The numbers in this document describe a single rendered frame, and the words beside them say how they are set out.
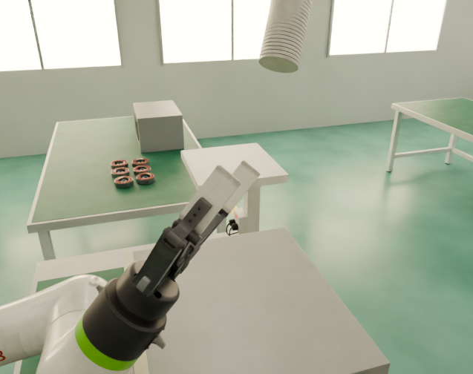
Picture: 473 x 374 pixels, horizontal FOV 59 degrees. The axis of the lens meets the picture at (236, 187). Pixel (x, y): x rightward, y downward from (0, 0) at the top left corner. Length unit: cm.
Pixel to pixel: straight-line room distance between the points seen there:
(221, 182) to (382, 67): 611
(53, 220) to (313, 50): 435
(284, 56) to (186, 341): 119
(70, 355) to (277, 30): 140
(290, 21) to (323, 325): 123
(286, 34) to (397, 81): 508
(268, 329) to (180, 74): 477
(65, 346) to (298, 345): 36
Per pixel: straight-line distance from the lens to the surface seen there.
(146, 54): 529
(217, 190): 43
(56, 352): 61
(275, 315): 79
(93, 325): 56
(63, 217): 238
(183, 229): 43
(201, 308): 81
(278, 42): 169
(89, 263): 198
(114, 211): 236
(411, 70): 680
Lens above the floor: 186
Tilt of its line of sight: 26 degrees down
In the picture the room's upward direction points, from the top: straight up
